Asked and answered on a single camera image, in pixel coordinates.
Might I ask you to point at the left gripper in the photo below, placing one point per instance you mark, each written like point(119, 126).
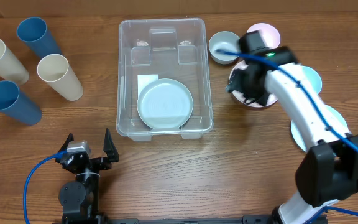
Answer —
point(111, 152)

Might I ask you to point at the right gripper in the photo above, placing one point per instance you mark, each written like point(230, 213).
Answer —
point(234, 83)

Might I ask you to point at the white pink plate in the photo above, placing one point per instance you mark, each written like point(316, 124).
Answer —
point(239, 97)

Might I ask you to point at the grey bowl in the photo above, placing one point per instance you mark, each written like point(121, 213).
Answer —
point(226, 41)

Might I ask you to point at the pink bowl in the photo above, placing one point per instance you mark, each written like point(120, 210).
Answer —
point(269, 33)

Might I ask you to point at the clear plastic storage bin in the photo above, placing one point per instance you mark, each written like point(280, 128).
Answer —
point(171, 48)

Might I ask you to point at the grey plate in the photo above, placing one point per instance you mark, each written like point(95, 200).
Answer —
point(165, 104)

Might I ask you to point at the light blue bowl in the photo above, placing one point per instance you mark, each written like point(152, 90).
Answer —
point(314, 78)

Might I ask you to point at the cream cup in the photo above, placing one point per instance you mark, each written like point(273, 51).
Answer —
point(55, 70)
point(10, 67)

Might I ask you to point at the light blue plate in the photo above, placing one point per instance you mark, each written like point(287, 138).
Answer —
point(297, 136)

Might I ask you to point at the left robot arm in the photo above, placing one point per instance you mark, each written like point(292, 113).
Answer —
point(80, 198)

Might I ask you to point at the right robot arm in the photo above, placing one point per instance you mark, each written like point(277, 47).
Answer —
point(329, 171)

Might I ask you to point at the white label in bin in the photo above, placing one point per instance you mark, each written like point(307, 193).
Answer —
point(144, 80)

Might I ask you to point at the blue cup bottom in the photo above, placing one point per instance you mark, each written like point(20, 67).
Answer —
point(16, 104)

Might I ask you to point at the blue cup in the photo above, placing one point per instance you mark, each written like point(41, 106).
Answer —
point(34, 32)
point(16, 104)

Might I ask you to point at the blue cup top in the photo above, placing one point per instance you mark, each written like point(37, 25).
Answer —
point(34, 32)

